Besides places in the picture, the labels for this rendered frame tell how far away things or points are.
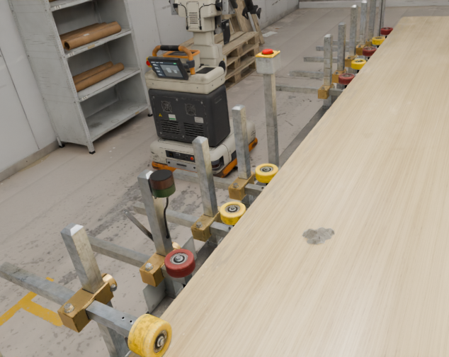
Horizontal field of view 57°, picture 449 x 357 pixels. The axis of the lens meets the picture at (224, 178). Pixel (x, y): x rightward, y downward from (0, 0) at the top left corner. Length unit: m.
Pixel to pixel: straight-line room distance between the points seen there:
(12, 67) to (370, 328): 3.53
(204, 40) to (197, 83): 0.45
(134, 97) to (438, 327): 4.00
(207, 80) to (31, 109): 1.85
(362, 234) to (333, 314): 0.29
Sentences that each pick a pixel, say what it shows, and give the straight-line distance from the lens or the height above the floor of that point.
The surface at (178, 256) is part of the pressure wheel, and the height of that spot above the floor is 0.91.
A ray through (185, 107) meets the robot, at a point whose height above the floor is 0.59.
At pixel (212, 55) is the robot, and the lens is 3.18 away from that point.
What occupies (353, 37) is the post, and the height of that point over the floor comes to 0.97.
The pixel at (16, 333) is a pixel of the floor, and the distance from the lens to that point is 2.50.
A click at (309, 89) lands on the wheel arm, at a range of 2.39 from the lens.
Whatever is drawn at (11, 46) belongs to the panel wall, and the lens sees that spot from 3.99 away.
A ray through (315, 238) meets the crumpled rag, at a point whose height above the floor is 0.92.
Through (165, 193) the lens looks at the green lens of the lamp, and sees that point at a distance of 1.04.
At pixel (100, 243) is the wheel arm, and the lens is 1.35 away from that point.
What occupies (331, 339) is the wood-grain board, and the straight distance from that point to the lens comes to 0.95.
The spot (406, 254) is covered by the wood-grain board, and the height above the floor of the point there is 0.90.
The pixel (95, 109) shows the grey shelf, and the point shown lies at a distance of 4.56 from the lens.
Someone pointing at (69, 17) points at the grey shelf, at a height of 1.07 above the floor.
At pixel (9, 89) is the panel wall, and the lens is 3.97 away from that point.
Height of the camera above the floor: 1.65
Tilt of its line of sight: 31 degrees down
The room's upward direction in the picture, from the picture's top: 7 degrees counter-clockwise
